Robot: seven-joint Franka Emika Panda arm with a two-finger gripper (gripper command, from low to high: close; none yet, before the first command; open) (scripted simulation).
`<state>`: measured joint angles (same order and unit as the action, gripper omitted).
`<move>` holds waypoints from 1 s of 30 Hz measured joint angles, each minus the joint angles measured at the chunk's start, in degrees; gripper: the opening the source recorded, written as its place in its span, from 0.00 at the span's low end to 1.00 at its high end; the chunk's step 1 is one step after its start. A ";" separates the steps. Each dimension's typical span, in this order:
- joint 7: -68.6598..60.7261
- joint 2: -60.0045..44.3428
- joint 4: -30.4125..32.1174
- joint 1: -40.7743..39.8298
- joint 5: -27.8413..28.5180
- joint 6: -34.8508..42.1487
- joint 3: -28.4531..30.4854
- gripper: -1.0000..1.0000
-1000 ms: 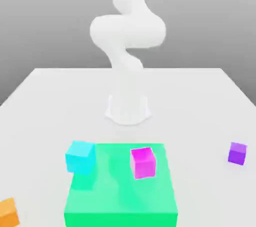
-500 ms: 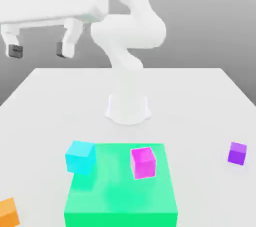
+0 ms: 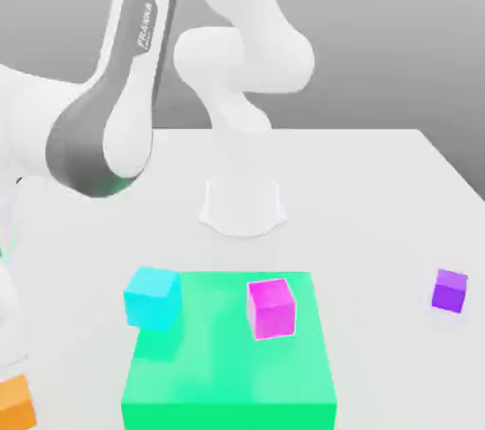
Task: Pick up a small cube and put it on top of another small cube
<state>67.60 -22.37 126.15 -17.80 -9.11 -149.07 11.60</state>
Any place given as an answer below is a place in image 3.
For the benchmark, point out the small orange cube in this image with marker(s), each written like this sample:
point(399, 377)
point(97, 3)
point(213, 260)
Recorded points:
point(15, 403)

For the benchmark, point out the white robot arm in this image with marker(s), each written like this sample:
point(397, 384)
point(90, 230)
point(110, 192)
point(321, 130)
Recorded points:
point(242, 58)

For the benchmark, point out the large green box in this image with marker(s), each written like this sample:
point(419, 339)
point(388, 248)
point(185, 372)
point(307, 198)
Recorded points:
point(231, 369)

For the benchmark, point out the small purple cube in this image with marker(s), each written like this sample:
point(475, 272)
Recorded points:
point(449, 293)

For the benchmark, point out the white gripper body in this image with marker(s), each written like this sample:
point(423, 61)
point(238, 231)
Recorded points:
point(9, 316)

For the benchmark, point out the small magenta cube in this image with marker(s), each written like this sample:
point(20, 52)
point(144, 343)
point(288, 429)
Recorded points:
point(272, 310)

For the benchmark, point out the small cyan cube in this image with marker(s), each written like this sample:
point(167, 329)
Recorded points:
point(151, 301)

